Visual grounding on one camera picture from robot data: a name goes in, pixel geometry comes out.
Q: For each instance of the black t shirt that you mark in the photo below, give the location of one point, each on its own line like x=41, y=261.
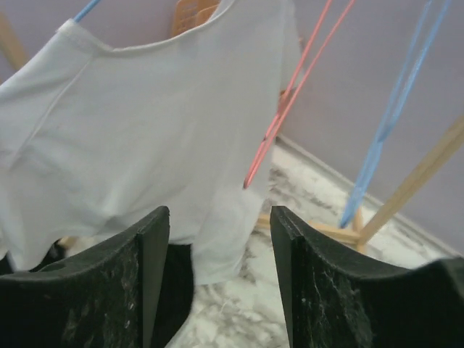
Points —
x=175, y=295

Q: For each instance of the wooden clothes rack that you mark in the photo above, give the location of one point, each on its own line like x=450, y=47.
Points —
x=359, y=235

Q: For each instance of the blue hanger with white shirt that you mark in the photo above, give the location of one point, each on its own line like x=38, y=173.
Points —
x=87, y=8

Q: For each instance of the white t shirt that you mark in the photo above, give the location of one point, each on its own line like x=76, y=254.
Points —
x=94, y=138

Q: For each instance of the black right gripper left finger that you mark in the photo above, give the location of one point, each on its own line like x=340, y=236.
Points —
x=105, y=296

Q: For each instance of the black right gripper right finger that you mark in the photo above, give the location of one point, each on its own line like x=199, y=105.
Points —
x=334, y=296

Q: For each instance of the light blue clothes hanger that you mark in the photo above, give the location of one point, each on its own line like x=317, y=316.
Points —
x=397, y=99

